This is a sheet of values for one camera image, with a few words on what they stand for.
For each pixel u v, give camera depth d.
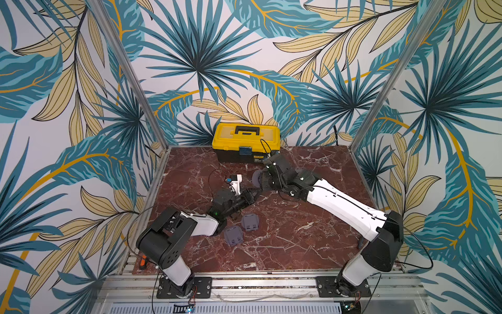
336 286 0.68
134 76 0.87
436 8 0.68
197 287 0.73
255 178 0.82
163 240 0.46
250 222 0.91
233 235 0.86
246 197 0.75
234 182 0.80
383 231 0.43
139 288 0.75
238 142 1.00
